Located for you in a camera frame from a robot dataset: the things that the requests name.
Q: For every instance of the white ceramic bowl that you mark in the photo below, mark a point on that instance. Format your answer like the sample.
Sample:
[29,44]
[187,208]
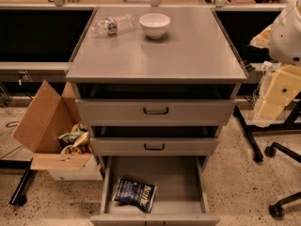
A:
[154,25]

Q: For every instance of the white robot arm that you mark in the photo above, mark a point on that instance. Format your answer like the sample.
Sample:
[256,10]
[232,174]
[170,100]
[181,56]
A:
[284,44]

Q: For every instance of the top grey drawer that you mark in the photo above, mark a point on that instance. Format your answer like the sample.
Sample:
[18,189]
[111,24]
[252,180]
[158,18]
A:
[151,112]

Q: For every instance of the middle grey drawer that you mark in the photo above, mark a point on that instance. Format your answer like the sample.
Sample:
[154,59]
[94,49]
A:
[153,146]

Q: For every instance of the black table leg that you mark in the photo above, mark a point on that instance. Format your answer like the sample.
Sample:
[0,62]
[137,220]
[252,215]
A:
[18,197]
[288,125]

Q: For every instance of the snack bags in box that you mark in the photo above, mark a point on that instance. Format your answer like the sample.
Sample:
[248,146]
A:
[77,141]

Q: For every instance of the black table leg left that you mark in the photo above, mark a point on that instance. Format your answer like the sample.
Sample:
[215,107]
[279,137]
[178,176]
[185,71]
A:
[18,197]

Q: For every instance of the clear plastic water bottle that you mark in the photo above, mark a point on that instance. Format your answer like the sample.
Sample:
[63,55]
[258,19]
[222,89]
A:
[114,25]

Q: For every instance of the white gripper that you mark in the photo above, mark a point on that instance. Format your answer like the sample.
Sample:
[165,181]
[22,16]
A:
[287,38]

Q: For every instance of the bottom grey open drawer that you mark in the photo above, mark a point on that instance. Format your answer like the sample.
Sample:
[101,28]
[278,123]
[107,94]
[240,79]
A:
[179,199]

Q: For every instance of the black table leg right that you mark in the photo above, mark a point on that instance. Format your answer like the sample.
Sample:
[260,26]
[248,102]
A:
[288,125]

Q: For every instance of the grey drawer cabinet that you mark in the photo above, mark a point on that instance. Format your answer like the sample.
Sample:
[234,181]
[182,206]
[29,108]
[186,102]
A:
[194,60]

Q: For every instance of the blue chip bag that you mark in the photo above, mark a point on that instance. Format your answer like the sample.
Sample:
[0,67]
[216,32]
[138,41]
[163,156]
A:
[135,193]

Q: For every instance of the brown cardboard box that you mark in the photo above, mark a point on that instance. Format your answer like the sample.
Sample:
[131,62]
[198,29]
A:
[49,116]

